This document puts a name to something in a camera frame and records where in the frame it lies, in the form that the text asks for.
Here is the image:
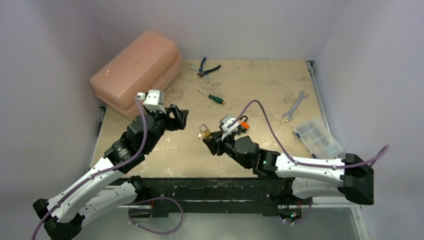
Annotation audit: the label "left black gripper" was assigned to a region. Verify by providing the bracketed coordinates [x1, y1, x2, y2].
[144, 103, 188, 153]

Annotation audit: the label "brass padlock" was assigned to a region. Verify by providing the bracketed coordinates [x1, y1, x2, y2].
[199, 124, 211, 139]

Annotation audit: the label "orange padlock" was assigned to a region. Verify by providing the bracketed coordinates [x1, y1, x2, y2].
[237, 115, 250, 134]

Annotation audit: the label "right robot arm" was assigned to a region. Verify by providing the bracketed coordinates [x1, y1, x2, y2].
[198, 131, 375, 206]

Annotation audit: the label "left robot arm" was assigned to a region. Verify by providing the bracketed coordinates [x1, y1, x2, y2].
[31, 104, 189, 240]

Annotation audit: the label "small silver wrench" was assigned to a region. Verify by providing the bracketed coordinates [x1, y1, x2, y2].
[187, 64, 212, 83]

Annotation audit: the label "pink plastic toolbox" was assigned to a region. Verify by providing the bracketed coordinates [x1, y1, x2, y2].
[90, 30, 182, 119]

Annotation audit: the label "large silver wrench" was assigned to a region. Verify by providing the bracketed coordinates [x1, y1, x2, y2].
[281, 91, 309, 123]

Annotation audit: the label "clear plastic screw box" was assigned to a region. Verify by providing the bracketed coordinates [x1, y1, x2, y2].
[293, 118, 344, 159]

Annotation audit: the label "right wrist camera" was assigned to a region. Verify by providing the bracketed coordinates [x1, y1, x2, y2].
[219, 115, 240, 141]

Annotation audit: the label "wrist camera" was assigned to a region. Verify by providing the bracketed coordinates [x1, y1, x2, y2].
[219, 115, 240, 141]
[137, 89, 166, 114]

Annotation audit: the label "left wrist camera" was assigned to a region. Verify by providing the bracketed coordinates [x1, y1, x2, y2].
[137, 89, 166, 114]

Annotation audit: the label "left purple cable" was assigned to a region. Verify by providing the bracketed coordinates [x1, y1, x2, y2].
[31, 96, 148, 240]

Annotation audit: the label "green handled screwdriver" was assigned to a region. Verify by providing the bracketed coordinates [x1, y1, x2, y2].
[198, 90, 225, 105]

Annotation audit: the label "blue handled pliers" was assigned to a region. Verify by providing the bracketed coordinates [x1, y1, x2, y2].
[197, 57, 222, 78]

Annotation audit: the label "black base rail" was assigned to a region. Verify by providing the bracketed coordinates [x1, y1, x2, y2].
[110, 176, 312, 218]

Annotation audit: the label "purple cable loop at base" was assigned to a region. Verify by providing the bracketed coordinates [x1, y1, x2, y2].
[127, 196, 185, 235]

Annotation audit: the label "aluminium frame rail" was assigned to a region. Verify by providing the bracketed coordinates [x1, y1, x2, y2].
[312, 196, 360, 208]

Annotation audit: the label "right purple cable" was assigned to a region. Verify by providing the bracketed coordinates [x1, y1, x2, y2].
[228, 99, 390, 169]

